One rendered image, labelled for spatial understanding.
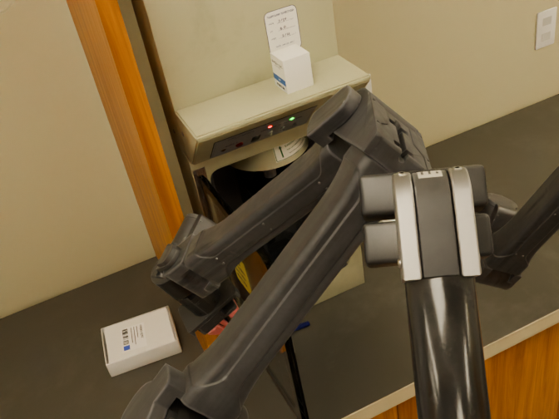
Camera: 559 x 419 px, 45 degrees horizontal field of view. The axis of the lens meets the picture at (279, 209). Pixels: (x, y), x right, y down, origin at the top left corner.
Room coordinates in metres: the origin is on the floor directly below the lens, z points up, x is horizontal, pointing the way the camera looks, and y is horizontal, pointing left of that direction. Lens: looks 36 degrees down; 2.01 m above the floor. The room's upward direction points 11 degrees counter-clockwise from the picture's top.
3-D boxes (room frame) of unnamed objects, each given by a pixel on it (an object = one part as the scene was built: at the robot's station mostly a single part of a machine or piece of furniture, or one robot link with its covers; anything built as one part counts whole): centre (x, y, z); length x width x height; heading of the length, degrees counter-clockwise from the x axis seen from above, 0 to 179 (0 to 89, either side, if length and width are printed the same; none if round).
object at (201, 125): (1.04, -0.03, 1.46); 0.32 x 0.12 x 0.10; 108
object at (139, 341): (1.08, 0.36, 0.96); 0.16 x 0.12 x 0.04; 102
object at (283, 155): (1.19, 0.00, 1.34); 0.18 x 0.18 x 0.05
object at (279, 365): (0.89, 0.08, 1.19); 0.30 x 0.01 x 0.40; 19
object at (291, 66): (1.05, -0.07, 1.54); 0.05 x 0.05 x 0.06; 19
